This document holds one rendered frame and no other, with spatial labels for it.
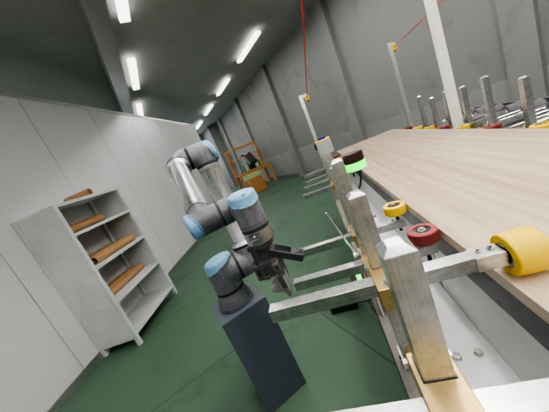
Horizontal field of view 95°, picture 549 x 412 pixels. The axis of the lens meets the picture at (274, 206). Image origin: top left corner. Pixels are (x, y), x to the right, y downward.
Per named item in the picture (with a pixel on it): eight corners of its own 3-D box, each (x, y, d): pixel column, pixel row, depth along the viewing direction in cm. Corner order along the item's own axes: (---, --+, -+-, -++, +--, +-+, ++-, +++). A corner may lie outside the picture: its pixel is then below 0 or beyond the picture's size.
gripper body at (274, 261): (264, 270, 87) (250, 240, 84) (287, 263, 85) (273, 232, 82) (260, 284, 80) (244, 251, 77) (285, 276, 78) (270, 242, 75)
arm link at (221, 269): (214, 288, 140) (200, 261, 136) (242, 272, 144) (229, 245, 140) (217, 300, 125) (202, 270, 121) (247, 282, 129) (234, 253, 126)
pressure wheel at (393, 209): (407, 235, 93) (399, 208, 90) (386, 235, 99) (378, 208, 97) (416, 225, 97) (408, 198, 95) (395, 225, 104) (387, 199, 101)
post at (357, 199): (411, 379, 60) (346, 196, 49) (405, 366, 63) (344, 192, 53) (426, 376, 59) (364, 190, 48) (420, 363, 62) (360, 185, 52)
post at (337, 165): (378, 298, 83) (329, 162, 72) (376, 292, 86) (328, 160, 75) (389, 296, 82) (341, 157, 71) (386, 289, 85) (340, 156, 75)
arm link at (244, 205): (249, 185, 82) (256, 185, 72) (264, 218, 85) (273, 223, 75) (222, 197, 80) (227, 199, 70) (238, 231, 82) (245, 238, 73)
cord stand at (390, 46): (414, 139, 298) (388, 42, 274) (411, 139, 307) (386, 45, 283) (421, 136, 297) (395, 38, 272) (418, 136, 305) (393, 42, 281)
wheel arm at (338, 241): (300, 260, 106) (296, 252, 105) (301, 257, 109) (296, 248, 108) (407, 227, 96) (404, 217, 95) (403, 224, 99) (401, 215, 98)
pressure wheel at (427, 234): (422, 273, 72) (412, 238, 69) (411, 259, 79) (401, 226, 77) (453, 265, 70) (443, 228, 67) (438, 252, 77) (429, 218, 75)
